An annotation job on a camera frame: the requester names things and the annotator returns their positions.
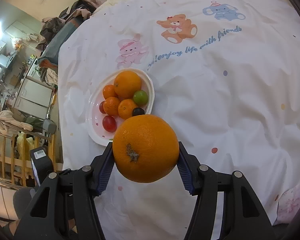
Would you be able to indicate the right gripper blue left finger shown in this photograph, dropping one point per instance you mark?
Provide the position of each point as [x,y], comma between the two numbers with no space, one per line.
[51,208]

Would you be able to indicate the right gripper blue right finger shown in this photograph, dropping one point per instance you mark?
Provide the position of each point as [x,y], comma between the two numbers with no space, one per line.
[243,215]

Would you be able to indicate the red cherry tomato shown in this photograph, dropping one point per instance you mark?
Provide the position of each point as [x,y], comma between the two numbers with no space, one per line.
[109,124]
[101,107]

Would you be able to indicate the small mandarin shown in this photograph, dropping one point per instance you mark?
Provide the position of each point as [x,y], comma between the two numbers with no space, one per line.
[109,91]

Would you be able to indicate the medium mandarin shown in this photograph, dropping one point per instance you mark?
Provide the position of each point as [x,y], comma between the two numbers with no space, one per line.
[125,108]

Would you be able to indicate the large orange with stem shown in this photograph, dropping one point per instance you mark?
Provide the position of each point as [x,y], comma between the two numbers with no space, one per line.
[145,148]

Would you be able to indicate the dark purple grape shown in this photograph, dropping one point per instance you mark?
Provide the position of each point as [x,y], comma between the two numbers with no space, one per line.
[138,111]

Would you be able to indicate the large smooth orange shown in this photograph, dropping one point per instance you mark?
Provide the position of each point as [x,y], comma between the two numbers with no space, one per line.
[126,84]

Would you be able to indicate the wooden chair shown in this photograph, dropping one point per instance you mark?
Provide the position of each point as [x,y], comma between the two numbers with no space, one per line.
[15,161]

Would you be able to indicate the white kitchen cabinet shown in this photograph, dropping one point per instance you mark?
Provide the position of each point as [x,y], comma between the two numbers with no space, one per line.
[33,98]

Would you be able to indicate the pink strawberry-shaped bowl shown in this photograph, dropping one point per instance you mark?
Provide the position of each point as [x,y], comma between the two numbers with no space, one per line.
[93,117]

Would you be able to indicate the pile of clothes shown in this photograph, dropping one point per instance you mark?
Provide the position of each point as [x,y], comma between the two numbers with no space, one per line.
[55,31]

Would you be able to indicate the white cartoon print bedsheet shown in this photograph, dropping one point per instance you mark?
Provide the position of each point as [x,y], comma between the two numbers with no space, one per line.
[226,75]

